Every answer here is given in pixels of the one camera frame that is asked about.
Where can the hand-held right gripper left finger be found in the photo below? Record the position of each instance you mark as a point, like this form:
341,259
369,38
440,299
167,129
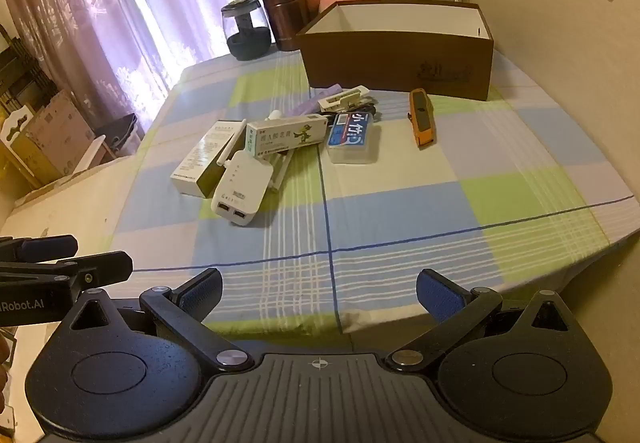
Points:
202,295

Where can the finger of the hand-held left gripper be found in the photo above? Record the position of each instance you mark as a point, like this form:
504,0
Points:
47,247
107,267

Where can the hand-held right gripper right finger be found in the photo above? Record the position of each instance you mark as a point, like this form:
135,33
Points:
440,295

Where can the white wifi extender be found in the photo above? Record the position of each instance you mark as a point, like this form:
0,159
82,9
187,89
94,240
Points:
240,193

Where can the white beige carton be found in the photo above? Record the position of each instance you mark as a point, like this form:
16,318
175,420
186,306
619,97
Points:
200,158

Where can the white ribbed device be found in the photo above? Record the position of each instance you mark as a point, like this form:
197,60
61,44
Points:
278,170

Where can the orange utility knife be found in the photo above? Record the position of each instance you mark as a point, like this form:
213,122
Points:
422,118

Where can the green white medicine box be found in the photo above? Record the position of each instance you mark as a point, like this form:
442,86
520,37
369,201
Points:
285,135

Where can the clear case with blue label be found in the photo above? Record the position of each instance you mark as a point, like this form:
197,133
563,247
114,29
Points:
352,138

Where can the white plastic clip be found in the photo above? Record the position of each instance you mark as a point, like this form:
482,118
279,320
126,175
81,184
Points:
345,96

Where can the brown cardboard box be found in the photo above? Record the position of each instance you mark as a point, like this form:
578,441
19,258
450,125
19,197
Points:
390,63

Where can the cream mattress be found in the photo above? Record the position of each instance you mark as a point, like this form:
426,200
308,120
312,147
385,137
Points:
75,203

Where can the brown cardboard carton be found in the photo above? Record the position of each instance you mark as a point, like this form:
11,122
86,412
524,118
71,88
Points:
60,133

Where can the black bin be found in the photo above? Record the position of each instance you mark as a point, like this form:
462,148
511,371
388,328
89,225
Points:
117,133

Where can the dark storage rack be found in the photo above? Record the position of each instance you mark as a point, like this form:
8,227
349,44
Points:
20,73

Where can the dark round glass jar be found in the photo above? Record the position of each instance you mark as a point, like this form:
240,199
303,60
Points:
245,43

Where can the brown metal canister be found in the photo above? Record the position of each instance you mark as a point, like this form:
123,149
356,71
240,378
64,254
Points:
285,18

